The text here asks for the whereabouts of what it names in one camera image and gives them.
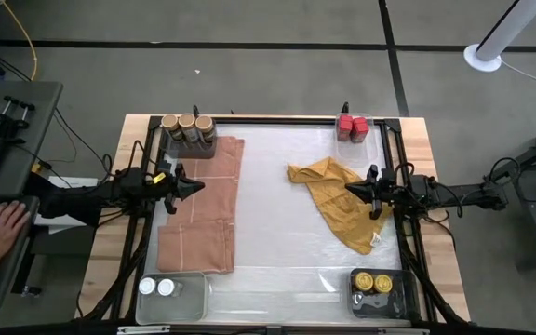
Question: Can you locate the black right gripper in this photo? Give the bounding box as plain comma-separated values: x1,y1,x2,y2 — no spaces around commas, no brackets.
344,163,399,221

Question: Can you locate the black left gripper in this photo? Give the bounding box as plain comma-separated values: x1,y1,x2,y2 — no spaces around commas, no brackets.
151,163,207,216

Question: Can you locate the red lid spice jar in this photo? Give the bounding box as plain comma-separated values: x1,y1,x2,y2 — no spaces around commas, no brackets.
350,116,371,144
336,114,355,142

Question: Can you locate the gold lid spice jar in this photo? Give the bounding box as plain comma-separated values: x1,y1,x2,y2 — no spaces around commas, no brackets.
177,112,200,144
194,114,217,144
160,113,181,143

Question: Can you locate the yellow lid onion sprinkle jar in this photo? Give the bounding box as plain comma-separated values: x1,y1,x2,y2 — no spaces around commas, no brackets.
372,273,394,295
352,271,375,293

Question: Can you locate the white lid bagel seasoning jar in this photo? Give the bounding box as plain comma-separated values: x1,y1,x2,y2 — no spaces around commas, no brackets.
155,277,185,299
137,276,157,297

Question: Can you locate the pink checked towel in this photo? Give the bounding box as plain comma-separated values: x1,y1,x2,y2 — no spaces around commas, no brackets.
155,135,246,275

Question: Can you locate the mustard yellow cloth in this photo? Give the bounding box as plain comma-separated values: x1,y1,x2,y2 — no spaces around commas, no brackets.
286,156,395,256

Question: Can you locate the clear container top left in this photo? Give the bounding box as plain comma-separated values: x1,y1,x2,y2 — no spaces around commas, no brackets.
158,118,219,161

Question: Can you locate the clear plastic bin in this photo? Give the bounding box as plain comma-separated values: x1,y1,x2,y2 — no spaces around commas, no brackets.
335,113,382,168

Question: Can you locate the white printed box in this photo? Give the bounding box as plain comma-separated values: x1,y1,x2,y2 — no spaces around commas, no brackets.
33,175,100,234

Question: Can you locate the black plastic bin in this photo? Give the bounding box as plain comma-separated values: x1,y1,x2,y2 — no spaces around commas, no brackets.
347,267,419,321

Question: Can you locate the white plastic bin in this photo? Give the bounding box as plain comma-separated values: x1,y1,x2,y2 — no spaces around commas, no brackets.
135,272,211,326

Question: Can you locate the white pole with round base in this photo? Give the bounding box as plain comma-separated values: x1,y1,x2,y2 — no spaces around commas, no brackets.
462,0,536,74

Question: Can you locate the grey desk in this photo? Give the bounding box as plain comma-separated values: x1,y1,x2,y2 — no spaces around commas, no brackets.
0,81,64,313

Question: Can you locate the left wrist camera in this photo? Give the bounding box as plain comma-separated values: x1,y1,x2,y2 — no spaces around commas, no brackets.
117,166,148,192

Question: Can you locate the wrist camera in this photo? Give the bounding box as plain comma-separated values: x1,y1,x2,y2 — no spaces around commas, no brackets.
409,174,432,196
117,166,148,192

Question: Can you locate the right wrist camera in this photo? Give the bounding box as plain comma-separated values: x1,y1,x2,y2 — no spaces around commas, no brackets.
409,174,432,196

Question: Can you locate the black aluminium frame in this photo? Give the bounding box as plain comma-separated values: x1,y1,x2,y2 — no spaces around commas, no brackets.
76,114,472,335

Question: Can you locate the black desk clamp mount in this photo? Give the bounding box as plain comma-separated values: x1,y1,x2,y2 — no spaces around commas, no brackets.
0,95,37,145

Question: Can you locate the white cable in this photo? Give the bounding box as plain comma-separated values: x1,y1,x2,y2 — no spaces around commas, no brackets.
499,59,536,89

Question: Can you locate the yellow cable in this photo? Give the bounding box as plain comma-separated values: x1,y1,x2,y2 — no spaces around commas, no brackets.
0,0,39,83

